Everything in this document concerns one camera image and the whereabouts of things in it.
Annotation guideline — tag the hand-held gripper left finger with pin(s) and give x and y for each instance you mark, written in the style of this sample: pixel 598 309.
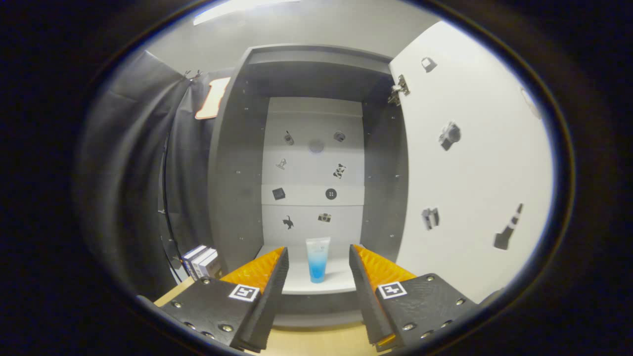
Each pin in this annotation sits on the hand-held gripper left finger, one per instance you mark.
pixel 269 301

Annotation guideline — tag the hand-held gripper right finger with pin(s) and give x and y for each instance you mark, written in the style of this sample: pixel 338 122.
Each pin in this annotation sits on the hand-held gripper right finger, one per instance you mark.
pixel 368 301

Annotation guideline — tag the white and blue tube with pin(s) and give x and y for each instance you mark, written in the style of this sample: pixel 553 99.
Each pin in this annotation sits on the white and blue tube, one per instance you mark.
pixel 317 267

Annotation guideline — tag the blue spine book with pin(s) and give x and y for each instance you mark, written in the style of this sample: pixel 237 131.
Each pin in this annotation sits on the blue spine book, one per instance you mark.
pixel 190 257

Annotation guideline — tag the dark grey cabinet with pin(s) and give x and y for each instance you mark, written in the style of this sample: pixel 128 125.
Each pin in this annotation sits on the dark grey cabinet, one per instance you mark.
pixel 232 198

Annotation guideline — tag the black backdrop cloth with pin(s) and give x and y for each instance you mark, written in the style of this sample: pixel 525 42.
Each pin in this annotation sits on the black backdrop cloth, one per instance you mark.
pixel 133 173

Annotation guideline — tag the metal door hinge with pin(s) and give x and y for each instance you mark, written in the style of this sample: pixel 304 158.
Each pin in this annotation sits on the metal door hinge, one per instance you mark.
pixel 400 89

